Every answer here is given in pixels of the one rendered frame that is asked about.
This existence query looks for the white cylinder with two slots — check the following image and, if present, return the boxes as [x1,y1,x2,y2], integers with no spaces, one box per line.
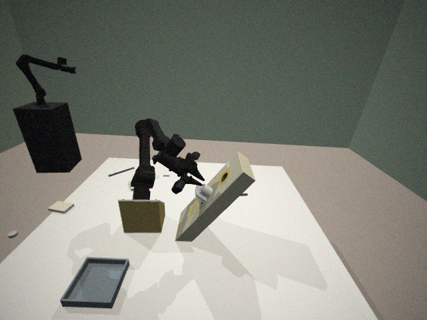
[199,184,213,198]

